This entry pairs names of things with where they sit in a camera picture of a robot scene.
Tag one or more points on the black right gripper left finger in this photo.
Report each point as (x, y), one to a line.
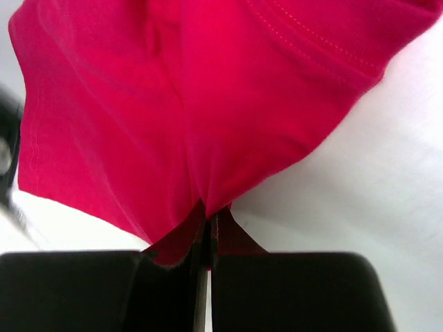
(100, 291)

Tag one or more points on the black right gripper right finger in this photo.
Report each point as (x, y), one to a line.
(256, 290)

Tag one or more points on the red t shirt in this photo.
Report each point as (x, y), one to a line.
(136, 111)

